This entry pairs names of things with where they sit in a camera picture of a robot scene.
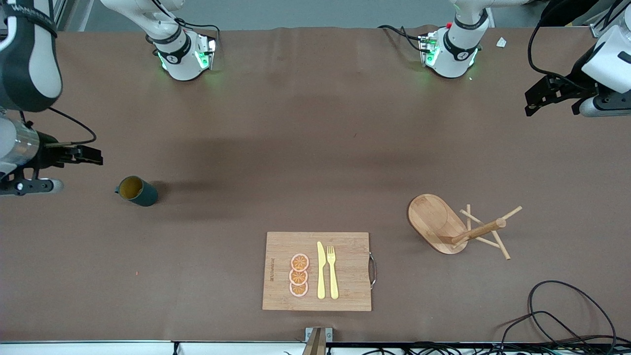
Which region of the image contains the dark teal cup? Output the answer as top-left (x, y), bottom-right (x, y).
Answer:
top-left (115, 176), bottom-right (159, 207)

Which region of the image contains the metal base connector plate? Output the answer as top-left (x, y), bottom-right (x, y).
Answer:
top-left (195, 35), bottom-right (218, 71)
top-left (418, 31), bottom-right (440, 68)

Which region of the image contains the wooden mug tree stand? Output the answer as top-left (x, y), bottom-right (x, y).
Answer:
top-left (407, 193), bottom-right (522, 260)

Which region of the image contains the bamboo cutting board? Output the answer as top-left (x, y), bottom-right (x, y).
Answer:
top-left (262, 231), bottom-right (378, 312)

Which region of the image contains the yellow plastic knife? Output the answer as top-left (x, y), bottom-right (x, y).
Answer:
top-left (316, 241), bottom-right (327, 300)

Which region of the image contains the yellow plastic fork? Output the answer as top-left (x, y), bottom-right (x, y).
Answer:
top-left (326, 245), bottom-right (340, 300)

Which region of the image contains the aluminium frame profile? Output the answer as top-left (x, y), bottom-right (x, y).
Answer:
top-left (589, 7), bottom-right (631, 38)
top-left (49, 0), bottom-right (68, 33)

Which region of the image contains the black left arm base cable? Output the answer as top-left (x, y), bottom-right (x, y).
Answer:
top-left (378, 24), bottom-right (425, 52)

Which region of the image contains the black arm base cable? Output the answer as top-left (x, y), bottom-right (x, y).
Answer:
top-left (378, 24), bottom-right (425, 52)
top-left (150, 0), bottom-right (221, 42)

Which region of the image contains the black looped cable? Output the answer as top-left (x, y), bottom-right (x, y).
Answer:
top-left (498, 311), bottom-right (592, 346)
top-left (527, 280), bottom-right (618, 346)

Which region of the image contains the black right arm base cable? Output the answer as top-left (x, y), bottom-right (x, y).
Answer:
top-left (150, 0), bottom-right (221, 42)

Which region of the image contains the metal bracket with brown post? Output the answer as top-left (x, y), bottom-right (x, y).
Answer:
top-left (302, 327), bottom-right (333, 355)

